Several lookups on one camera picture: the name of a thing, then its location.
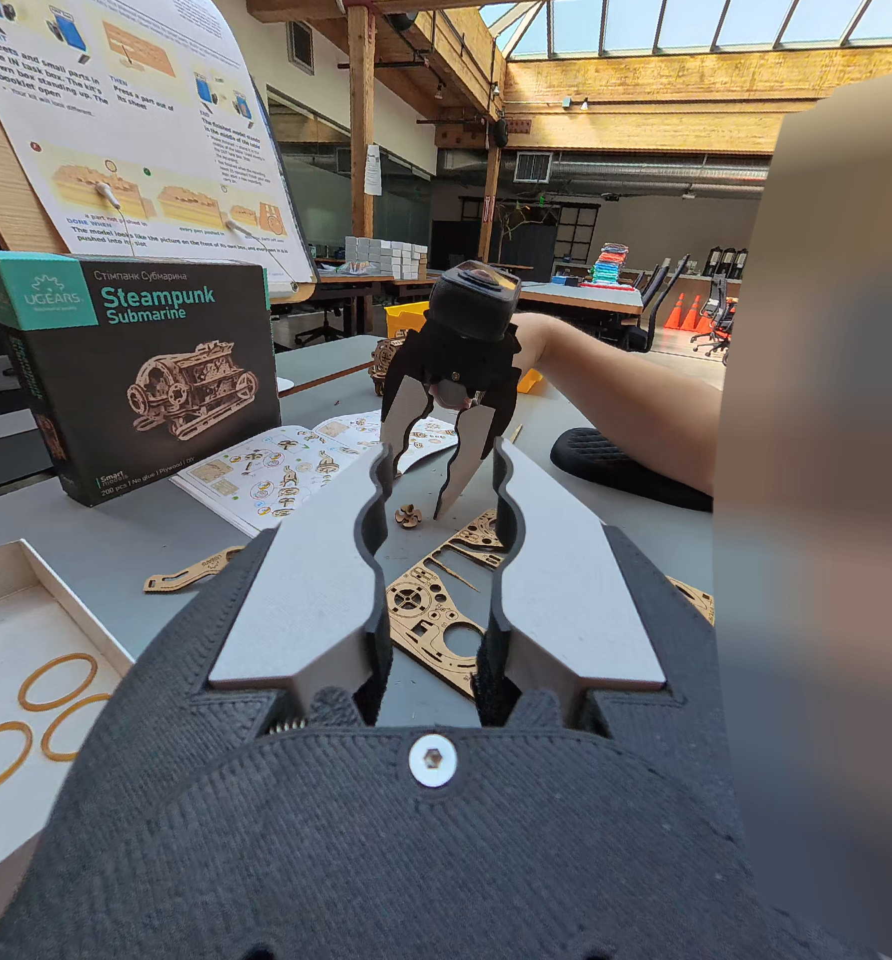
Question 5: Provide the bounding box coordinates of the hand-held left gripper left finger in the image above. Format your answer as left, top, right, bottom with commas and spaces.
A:
208, 442, 396, 727

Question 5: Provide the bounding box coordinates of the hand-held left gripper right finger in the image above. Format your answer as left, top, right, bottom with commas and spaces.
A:
478, 437, 669, 727

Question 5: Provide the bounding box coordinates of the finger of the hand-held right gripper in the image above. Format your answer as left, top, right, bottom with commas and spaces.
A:
380, 373, 433, 479
432, 388, 508, 522

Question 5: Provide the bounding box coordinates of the person's right forearm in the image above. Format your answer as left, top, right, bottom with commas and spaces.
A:
509, 311, 724, 498

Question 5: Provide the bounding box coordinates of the wooden submarine model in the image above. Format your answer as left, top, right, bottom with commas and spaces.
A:
368, 337, 411, 399

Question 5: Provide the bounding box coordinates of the laser-cut plywood parts sheet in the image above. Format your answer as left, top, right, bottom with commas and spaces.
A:
384, 508, 717, 700

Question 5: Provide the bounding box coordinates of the black model kit box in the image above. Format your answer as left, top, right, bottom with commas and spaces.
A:
0, 249, 283, 508

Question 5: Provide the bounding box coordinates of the yellow plastic bin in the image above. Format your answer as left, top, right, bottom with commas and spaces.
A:
383, 300, 544, 396

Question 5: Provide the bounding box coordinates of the wooden lever drum assembly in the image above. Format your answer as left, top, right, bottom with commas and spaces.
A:
143, 545, 246, 594

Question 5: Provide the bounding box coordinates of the stack of white boxes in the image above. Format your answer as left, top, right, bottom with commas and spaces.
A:
343, 235, 430, 277

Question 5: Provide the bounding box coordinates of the black mesh wrist rest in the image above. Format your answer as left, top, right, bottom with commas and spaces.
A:
549, 426, 714, 515

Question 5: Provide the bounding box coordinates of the white instruction booklet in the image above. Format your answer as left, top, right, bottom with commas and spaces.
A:
170, 411, 462, 538

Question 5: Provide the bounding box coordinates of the stack of colourful bins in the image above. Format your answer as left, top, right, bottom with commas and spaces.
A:
590, 242, 629, 286

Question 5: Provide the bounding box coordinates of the black office chair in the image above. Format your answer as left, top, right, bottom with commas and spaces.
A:
624, 255, 691, 354

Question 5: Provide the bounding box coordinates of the tan rubber band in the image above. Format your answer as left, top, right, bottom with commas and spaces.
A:
17, 651, 101, 713
0, 720, 35, 803
40, 693, 114, 763

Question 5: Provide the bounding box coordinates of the grey office chair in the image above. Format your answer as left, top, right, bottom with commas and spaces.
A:
689, 273, 741, 363

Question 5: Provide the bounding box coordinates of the white cardboard tray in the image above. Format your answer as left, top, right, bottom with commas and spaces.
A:
0, 538, 136, 912

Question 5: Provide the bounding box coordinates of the large printed instruction sheet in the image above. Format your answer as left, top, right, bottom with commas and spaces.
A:
0, 0, 319, 290

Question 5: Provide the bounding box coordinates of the wooden support post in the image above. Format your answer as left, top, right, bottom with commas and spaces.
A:
346, 0, 376, 241

